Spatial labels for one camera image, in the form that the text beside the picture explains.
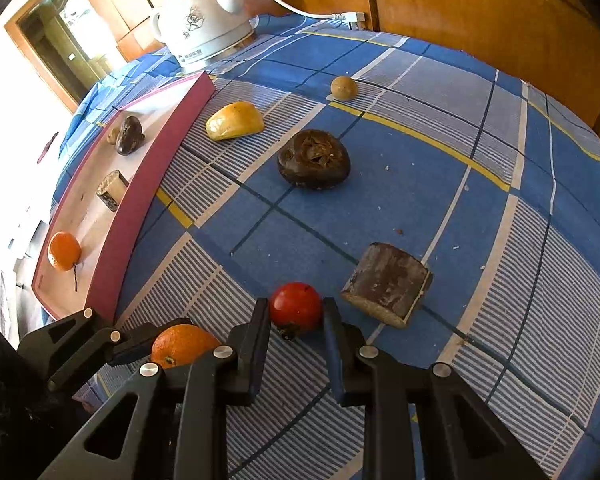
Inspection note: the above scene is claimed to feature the white power plug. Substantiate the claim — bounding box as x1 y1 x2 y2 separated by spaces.
330 11 367 29

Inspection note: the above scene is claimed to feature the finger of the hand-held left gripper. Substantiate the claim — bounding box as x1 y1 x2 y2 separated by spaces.
17 307 193 396

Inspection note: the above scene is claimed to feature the blue plaid bed sheet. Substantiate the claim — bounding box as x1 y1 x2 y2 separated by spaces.
30 12 600 480

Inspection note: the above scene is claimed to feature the yellow fruit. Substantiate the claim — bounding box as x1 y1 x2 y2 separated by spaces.
205 101 265 142

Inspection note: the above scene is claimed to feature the white ceramic electric kettle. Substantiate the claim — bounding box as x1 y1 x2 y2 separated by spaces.
151 0 257 67

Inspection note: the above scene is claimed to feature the wooden wardrobe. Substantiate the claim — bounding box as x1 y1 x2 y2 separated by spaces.
65 0 600 161

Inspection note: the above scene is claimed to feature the orange tangerine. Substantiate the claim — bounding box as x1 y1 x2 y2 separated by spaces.
47 231 83 292
151 324 222 370

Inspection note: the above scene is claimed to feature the small brown fruit chunk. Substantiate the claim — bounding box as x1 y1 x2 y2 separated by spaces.
96 170 130 211

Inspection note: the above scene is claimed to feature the dark round passion fruit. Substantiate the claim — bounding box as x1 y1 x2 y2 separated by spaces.
277 129 352 191

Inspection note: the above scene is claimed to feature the large brown fruit chunk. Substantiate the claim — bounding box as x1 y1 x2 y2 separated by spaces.
341 242 434 329

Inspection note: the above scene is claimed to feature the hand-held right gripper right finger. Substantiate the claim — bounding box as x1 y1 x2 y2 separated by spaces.
321 296 551 480

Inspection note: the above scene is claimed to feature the dark brown wrinkled fruit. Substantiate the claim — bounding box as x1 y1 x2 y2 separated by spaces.
115 115 146 156

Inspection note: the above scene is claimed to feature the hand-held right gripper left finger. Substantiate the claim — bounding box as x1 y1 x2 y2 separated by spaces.
37 298 272 480

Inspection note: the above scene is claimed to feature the wooden glass door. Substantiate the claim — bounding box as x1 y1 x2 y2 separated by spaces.
5 0 131 113

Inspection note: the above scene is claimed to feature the red tomato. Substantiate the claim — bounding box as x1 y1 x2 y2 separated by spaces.
269 282 324 342

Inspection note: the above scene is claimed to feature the small tan longan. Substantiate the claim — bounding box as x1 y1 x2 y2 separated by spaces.
330 76 358 102

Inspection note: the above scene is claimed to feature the pink shallow cardboard box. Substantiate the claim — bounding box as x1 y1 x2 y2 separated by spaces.
31 71 217 322

